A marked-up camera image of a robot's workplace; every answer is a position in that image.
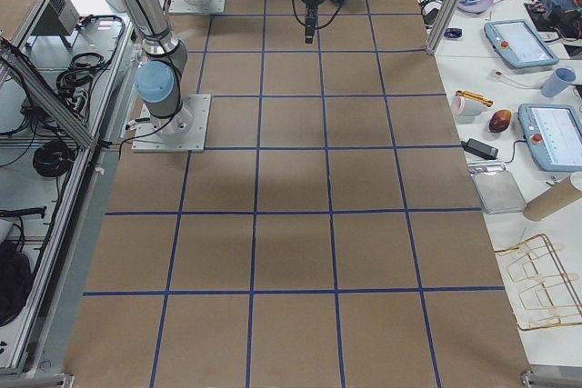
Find yellow handled tool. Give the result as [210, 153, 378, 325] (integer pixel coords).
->
[456, 90, 494, 108]

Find black power adapter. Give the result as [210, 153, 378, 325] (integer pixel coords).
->
[461, 138, 498, 160]

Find teach pendant tablet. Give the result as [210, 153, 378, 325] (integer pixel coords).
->
[517, 104, 581, 173]
[484, 19, 559, 69]

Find small blue black object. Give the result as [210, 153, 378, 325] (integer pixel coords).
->
[444, 27, 463, 39]

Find lower teach pendant tablet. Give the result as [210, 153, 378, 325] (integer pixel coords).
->
[517, 104, 581, 173]

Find gold wire rack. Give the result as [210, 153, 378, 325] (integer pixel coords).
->
[495, 234, 581, 332]

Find black cable bundle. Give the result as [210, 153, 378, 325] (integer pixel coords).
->
[55, 52, 112, 99]

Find purple plate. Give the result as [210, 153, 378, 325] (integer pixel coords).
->
[457, 0, 494, 15]

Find cardboard tube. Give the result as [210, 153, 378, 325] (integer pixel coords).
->
[523, 172, 581, 221]

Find metal tray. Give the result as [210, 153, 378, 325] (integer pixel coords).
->
[467, 160, 526, 214]

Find upper teach pendant tablet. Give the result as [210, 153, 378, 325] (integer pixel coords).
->
[484, 19, 559, 69]

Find black bag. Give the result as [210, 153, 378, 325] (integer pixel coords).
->
[0, 241, 33, 326]

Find light blue plastic cup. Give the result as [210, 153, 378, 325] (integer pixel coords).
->
[541, 67, 577, 98]

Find red mango fruit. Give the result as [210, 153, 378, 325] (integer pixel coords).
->
[488, 109, 512, 134]

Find black cable coil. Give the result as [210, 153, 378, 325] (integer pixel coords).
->
[32, 137, 76, 179]

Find small white card device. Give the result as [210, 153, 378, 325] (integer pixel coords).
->
[487, 70, 505, 81]

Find pink cup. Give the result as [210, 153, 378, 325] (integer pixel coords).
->
[450, 95, 487, 117]

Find aluminium diagonal frame beam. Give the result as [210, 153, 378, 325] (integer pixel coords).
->
[1, 37, 96, 149]

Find person at table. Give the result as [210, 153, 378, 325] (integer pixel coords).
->
[538, 0, 581, 39]

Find grey control box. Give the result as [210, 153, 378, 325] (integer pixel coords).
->
[31, 0, 80, 48]

